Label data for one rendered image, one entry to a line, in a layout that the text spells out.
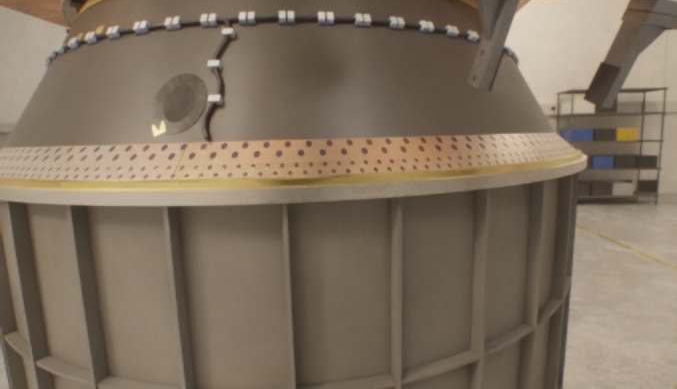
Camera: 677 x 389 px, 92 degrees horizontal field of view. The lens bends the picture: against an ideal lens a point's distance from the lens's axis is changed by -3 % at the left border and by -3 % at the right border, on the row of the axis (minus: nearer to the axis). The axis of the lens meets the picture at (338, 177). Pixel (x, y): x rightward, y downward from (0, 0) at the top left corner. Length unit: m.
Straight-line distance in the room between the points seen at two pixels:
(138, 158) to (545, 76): 6.78
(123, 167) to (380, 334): 0.55
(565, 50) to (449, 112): 6.57
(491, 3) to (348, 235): 0.42
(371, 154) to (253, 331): 0.38
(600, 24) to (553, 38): 0.81
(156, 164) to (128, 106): 0.17
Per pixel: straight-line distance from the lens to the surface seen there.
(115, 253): 0.74
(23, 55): 9.61
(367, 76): 0.71
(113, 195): 0.65
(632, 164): 7.21
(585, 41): 7.47
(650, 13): 0.43
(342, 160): 0.58
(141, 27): 0.89
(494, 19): 0.36
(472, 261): 0.76
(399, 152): 0.63
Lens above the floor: 1.24
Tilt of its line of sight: 7 degrees down
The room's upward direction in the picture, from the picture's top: 1 degrees counter-clockwise
